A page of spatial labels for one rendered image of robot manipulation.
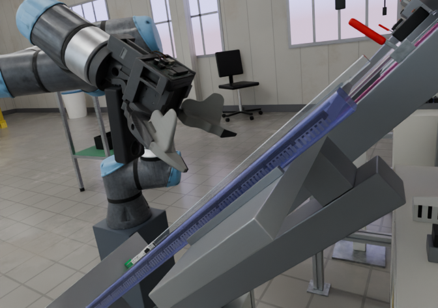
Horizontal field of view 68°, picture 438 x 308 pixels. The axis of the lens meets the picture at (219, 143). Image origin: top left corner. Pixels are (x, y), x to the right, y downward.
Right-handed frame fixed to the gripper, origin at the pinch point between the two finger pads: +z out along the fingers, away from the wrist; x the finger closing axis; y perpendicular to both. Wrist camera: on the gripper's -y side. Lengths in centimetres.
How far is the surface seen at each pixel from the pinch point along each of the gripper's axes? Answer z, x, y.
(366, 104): 13.1, 15.5, 13.0
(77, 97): -432, 463, -361
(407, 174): 42, 76, -10
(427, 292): 41.6, 21.0, -10.4
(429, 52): 15.4, 15.3, 22.8
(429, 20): 16, 51, 28
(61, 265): -63, 64, -158
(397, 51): 12.3, 18.4, 21.0
